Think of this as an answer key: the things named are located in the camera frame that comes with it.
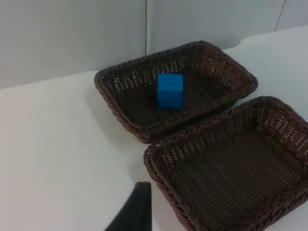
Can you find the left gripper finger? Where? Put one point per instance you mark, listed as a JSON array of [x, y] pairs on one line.
[[134, 211]]

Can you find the dark brown wicker basket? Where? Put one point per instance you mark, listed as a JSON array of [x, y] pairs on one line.
[[231, 178], [168, 96]]

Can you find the blue cube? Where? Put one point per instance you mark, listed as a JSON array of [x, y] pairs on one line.
[[169, 92]]

